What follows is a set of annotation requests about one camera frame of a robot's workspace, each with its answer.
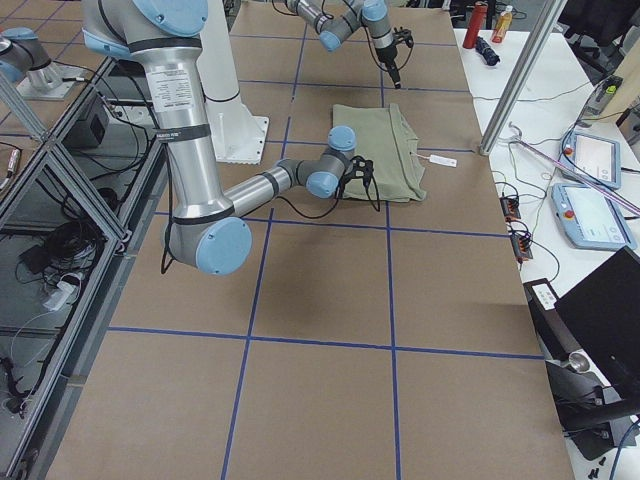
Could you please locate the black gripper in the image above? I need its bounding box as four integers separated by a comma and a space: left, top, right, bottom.
375, 42, 401, 89

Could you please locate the olive green long-sleeve shirt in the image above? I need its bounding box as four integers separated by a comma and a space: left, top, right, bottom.
332, 103, 427, 203

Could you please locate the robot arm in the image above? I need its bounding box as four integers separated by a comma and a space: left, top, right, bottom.
270, 0, 414, 89
82, 1, 356, 275

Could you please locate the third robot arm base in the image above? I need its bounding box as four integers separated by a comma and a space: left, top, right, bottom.
1, 27, 71, 101

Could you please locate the folded dark blue umbrella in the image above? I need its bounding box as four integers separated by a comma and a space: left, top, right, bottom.
475, 36, 500, 67

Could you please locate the white shirt price tag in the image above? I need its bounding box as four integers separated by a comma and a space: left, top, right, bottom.
429, 154, 458, 168

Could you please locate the red cylinder bottle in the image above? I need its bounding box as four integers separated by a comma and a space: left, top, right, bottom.
462, 1, 488, 49

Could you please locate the orange drink bottle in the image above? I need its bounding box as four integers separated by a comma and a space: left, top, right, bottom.
491, 5, 513, 44

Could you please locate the orange connector board far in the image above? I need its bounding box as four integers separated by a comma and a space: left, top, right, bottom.
500, 196, 521, 222

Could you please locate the orange connector board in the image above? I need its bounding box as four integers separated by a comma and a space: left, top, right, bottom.
500, 196, 521, 222
510, 230, 533, 264

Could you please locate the orange connector board near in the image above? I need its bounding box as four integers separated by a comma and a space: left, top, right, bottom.
510, 230, 533, 264

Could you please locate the far teach pendant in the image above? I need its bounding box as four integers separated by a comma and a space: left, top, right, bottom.
559, 131, 621, 189

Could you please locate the teach pendant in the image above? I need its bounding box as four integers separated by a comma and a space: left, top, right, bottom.
559, 131, 621, 189
551, 183, 638, 251

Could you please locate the near teach pendant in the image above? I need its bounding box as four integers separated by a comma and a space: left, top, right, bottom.
551, 183, 638, 251

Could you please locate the black labelled box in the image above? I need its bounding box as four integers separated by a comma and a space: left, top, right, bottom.
523, 278, 591, 374

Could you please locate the black monitor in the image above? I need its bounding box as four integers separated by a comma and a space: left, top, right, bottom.
555, 247, 639, 398

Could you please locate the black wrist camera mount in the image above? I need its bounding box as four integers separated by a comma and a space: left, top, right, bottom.
337, 155, 375, 199
393, 27, 414, 49

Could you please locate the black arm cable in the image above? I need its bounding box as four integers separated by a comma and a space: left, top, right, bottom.
274, 155, 381, 219

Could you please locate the aluminium frame post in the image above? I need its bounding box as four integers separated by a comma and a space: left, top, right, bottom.
479, 0, 567, 156

